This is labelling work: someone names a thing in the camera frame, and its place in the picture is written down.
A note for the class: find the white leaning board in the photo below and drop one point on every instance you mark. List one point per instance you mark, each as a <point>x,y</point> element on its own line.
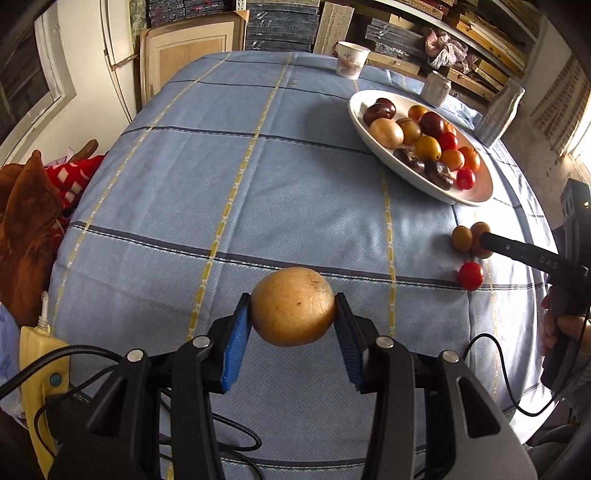
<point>113,46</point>

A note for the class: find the brown plush toy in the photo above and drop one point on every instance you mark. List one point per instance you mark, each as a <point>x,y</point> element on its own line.
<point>27,230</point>

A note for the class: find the yellow power strip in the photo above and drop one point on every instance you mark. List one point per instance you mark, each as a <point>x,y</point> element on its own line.
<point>39,360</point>

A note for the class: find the smooth orange persimmon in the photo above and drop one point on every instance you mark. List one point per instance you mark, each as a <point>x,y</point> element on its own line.
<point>418,112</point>
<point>427,146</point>

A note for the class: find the stack of wooden boxes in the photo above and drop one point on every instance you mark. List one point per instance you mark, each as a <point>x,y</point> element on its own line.
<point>489,37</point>

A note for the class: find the red cherry tomato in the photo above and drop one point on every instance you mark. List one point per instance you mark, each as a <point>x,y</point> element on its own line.
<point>447,141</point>
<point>465,178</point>
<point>470,275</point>

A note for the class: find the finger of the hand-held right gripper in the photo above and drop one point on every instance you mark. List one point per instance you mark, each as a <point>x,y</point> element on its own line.
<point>517,251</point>

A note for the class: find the pale wooden plank box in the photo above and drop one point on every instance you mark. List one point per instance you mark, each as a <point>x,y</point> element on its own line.
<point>332,27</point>

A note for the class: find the stack of patterned blue-red boxes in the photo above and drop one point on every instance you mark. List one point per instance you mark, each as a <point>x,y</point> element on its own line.
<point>184,7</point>

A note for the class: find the small yellow-brown loquat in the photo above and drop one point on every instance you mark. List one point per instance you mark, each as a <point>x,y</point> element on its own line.
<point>461,237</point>

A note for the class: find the tan red-streaked apple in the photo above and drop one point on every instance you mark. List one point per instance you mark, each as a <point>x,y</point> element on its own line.
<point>410,130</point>

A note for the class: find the small tan asian pear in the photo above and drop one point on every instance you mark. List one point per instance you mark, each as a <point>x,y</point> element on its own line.
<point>479,227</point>

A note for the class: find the person's right hand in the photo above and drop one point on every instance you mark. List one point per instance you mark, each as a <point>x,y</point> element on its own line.
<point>577,328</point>

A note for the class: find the orange mandarin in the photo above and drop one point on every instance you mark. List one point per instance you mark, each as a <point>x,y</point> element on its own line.
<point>450,128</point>
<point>471,158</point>

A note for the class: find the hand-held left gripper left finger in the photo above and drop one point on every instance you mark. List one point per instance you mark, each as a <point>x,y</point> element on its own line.
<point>235,346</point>

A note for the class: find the large tan asian pear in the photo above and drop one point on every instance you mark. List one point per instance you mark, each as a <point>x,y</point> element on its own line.
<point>293,307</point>

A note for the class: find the white oval plate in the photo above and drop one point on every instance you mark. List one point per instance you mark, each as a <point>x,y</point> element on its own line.
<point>482,187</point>

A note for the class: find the blue checked tablecloth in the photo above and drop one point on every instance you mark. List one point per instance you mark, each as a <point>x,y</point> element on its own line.
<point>184,184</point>

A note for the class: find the bright window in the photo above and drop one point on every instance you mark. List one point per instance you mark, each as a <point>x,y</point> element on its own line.
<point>582,147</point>

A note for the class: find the white paper cup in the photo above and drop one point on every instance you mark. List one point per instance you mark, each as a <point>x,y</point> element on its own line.
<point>352,60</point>

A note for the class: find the orange streaked apple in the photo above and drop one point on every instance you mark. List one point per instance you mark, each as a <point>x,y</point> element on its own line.
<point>451,158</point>

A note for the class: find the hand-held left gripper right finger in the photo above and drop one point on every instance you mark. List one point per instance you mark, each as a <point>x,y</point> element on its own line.
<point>348,344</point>

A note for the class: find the wooden cabinet door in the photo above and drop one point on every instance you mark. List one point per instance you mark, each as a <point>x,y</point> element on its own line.
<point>194,55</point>

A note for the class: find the smooth beige round pear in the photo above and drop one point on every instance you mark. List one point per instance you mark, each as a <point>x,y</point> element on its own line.
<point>386,133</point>

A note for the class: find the stack of dark blue boxes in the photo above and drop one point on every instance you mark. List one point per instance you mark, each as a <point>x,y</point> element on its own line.
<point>281,32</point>

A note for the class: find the dark red plum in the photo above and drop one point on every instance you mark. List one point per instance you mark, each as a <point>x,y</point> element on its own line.
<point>372,116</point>
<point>431,123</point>

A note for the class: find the stack of woven boxes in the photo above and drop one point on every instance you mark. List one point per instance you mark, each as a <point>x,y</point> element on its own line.
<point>415,7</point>

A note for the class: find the red white patterned cloth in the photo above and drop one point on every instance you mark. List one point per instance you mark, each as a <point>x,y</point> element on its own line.
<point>69,177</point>

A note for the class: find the white metal shelf rack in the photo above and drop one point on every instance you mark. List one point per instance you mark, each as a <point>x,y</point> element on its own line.
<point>241,4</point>

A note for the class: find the pale drink can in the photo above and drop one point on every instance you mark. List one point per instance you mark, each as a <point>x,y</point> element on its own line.
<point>435,90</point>

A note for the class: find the dark window white frame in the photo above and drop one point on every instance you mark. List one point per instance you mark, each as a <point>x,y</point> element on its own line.
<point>27,83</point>

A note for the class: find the dark purple water chestnut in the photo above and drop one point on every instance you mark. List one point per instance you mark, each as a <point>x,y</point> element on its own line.
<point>387,106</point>
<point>438,174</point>
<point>408,159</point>

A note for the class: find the pale floral cloth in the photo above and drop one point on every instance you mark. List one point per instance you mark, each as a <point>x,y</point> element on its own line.
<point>7,369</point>

